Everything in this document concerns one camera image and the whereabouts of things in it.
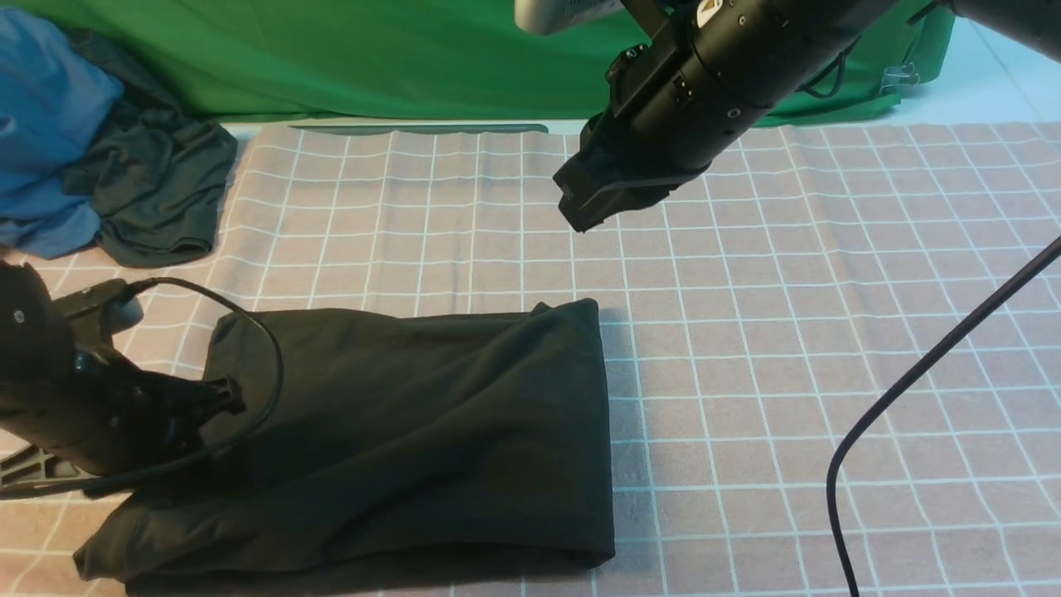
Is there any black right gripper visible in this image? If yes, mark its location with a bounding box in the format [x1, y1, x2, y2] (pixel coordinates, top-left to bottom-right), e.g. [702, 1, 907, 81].
[553, 42, 746, 233]

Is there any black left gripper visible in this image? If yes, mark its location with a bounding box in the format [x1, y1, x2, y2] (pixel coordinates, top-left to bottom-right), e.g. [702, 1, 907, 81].
[2, 349, 246, 498]

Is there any dark gray long-sleeve shirt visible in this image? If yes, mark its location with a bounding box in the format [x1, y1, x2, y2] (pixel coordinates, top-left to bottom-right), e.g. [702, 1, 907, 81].
[73, 298, 615, 596]

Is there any gray left robot arm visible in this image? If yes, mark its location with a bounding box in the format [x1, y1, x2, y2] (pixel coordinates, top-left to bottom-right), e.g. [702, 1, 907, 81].
[1, 265, 246, 501]

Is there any gray right robot arm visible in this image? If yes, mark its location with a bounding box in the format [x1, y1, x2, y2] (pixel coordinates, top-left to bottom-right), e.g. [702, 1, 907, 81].
[554, 1, 894, 233]

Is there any dark gray crumpled garment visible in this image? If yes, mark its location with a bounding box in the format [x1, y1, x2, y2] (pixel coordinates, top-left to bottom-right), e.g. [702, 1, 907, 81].
[60, 29, 238, 269]

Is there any metal binder clip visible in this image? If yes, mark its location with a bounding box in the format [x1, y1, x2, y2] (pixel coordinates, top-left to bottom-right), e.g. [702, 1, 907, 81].
[879, 63, 921, 95]

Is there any green backdrop cloth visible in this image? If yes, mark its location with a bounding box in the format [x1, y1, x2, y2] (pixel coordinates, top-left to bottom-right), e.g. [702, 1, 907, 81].
[0, 0, 961, 128]

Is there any blue crumpled garment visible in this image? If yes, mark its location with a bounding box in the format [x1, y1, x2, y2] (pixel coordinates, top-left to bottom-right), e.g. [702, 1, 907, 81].
[1, 7, 124, 260]

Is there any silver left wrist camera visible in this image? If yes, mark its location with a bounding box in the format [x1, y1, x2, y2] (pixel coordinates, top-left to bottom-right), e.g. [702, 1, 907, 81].
[53, 279, 143, 344]

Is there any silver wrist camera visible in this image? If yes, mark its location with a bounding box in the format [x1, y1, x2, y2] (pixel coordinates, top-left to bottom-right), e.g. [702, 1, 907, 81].
[514, 0, 624, 36]
[53, 279, 143, 344]

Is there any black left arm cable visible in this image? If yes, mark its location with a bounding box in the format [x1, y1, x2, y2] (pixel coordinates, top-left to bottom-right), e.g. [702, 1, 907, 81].
[0, 278, 284, 501]

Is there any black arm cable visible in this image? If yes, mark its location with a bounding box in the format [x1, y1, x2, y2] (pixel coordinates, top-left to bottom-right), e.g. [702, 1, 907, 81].
[0, 278, 284, 501]
[827, 236, 1061, 597]

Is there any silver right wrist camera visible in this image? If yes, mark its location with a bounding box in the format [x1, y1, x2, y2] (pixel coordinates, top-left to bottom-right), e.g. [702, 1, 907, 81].
[514, 0, 624, 36]

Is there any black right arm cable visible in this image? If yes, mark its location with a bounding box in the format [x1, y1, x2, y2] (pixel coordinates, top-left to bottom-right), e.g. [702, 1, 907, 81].
[827, 236, 1061, 597]

